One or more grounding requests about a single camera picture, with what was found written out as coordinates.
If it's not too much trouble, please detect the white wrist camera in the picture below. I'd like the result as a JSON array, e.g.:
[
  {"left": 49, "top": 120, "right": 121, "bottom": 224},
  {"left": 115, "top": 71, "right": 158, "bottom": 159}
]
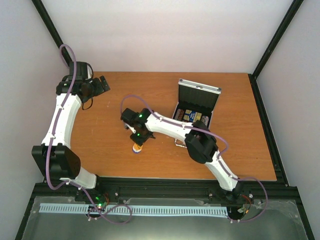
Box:
[
  {"left": 87, "top": 65, "right": 94, "bottom": 80},
  {"left": 123, "top": 122, "right": 137, "bottom": 134}
]

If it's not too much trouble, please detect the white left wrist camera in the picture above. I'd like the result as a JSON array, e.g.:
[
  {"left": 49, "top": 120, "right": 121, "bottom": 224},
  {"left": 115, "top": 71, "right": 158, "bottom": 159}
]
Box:
[{"left": 87, "top": 65, "right": 94, "bottom": 80}]

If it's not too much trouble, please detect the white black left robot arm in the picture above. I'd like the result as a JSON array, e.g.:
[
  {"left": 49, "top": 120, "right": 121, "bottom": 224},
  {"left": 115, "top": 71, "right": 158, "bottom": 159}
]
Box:
[{"left": 31, "top": 61, "right": 110, "bottom": 202}]

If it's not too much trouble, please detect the blue playing card deck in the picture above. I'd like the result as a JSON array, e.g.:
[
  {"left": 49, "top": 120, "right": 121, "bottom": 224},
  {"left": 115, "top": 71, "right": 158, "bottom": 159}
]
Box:
[{"left": 182, "top": 109, "right": 202, "bottom": 123}]

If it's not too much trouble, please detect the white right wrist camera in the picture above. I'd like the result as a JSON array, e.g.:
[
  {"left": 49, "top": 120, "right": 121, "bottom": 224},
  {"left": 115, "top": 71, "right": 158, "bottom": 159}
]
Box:
[{"left": 123, "top": 122, "right": 137, "bottom": 134}]

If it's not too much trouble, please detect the blue dealer button stack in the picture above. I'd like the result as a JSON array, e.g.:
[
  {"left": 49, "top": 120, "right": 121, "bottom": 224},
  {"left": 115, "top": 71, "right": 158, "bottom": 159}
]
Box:
[{"left": 132, "top": 143, "right": 143, "bottom": 154}]

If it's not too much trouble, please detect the light blue cable duct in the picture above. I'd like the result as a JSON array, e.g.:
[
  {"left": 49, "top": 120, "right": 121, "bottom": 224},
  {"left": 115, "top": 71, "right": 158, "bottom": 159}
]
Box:
[{"left": 38, "top": 203, "right": 228, "bottom": 218}]

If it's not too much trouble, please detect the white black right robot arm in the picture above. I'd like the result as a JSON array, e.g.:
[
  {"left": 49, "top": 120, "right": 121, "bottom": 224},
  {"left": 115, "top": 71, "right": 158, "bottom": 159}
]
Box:
[{"left": 120, "top": 108, "right": 242, "bottom": 203}]

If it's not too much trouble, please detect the aluminium poker case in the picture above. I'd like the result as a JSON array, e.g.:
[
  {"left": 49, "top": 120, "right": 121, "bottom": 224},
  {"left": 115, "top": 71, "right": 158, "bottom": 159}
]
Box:
[{"left": 171, "top": 78, "right": 222, "bottom": 150}]

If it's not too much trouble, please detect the grey poker chip stack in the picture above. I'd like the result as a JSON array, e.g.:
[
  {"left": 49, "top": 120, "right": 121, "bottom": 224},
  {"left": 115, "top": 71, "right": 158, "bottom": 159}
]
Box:
[{"left": 201, "top": 115, "right": 210, "bottom": 127}]

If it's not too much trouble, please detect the brown poker chip stack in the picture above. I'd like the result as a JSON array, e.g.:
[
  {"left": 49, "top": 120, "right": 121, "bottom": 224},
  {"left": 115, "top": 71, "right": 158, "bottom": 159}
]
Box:
[{"left": 174, "top": 108, "right": 185, "bottom": 121}]

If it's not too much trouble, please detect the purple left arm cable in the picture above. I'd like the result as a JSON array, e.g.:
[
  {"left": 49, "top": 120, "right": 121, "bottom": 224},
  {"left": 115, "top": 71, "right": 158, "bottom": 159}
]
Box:
[{"left": 46, "top": 44, "right": 133, "bottom": 225}]

